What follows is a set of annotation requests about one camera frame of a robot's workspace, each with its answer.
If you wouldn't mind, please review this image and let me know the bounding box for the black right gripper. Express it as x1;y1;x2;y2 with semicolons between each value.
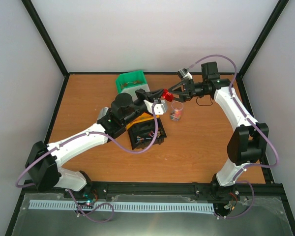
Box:
166;79;207;103

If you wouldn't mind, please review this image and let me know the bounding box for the red jar lid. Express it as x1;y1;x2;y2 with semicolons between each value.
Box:
162;89;174;102

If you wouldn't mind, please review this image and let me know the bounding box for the clear plastic jar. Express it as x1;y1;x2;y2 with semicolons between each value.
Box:
170;101;184;121

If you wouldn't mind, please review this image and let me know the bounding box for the silver metal scoop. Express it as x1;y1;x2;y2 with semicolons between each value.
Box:
96;107;110;123

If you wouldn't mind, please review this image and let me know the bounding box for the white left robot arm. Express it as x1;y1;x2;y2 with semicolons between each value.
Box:
25;89;167;198

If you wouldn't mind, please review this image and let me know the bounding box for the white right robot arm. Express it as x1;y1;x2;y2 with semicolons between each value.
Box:
169;62;269;199

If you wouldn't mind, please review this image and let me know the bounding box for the yellow candy bin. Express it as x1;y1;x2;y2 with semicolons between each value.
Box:
126;113;154;130

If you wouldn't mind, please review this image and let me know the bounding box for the white candy bin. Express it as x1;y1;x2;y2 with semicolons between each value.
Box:
121;84;150;100

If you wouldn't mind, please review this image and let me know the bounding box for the green candy bin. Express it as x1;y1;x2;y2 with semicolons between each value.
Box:
115;70;147;93

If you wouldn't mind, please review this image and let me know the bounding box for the black candy bin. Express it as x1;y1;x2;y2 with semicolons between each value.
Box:
127;118;167;150

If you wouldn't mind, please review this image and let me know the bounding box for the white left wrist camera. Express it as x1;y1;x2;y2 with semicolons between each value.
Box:
144;100;168;115

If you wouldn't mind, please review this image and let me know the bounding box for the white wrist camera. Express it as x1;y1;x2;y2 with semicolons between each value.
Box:
177;68;193;80
144;100;168;115

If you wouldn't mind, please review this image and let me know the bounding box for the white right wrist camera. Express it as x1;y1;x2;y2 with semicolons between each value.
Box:
177;68;193;80

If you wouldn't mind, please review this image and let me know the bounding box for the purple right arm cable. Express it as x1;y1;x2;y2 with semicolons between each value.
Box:
188;54;280;220

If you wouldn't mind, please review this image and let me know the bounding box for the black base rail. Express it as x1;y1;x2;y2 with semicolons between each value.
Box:
22;180;285;204

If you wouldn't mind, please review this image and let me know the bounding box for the light blue cable duct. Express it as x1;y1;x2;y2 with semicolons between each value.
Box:
28;200;214;214

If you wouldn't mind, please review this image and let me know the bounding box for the black enclosure frame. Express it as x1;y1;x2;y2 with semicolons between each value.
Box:
5;0;295;236

